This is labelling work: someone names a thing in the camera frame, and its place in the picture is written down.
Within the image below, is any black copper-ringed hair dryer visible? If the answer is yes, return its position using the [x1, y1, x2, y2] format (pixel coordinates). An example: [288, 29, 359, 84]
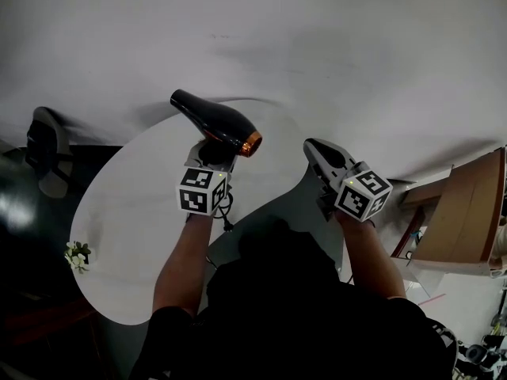
[170, 89, 264, 166]

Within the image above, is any white flower bunch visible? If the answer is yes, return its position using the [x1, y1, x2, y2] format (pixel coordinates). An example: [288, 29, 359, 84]
[63, 240, 93, 275]

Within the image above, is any person's left forearm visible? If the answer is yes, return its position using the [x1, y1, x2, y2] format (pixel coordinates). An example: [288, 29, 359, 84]
[151, 211, 215, 318]

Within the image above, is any pink floor tape strip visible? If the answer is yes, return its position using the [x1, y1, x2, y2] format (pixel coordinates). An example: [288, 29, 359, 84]
[417, 292, 447, 306]

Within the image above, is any brown cardboard box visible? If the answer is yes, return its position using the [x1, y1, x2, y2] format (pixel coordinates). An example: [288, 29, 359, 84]
[390, 146, 507, 265]

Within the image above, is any black cable with plug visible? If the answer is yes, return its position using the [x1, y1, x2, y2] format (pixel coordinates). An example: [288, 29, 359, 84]
[215, 188, 236, 234]

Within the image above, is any person's right forearm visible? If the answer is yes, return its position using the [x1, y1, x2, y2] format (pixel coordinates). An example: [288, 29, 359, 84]
[334, 210, 407, 301]

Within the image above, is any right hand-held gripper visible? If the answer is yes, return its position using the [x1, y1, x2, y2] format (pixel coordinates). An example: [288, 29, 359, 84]
[303, 137, 394, 224]

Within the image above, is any dark red wooden cabinet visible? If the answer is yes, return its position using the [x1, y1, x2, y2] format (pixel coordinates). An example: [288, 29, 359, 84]
[0, 291, 105, 380]

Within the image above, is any dark chair cushion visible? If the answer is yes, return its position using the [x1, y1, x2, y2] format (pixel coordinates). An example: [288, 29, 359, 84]
[26, 119, 61, 174]

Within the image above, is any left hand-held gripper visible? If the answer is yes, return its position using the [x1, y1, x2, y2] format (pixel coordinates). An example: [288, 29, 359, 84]
[175, 140, 239, 216]

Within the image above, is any grey chair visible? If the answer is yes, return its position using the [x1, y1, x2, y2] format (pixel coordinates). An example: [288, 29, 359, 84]
[25, 106, 75, 200]

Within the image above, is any white curved table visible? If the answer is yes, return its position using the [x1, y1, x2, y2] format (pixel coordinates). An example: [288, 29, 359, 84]
[69, 97, 316, 326]

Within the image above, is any person's black shirt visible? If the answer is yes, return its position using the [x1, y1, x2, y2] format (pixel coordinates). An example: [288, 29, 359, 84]
[128, 227, 460, 380]

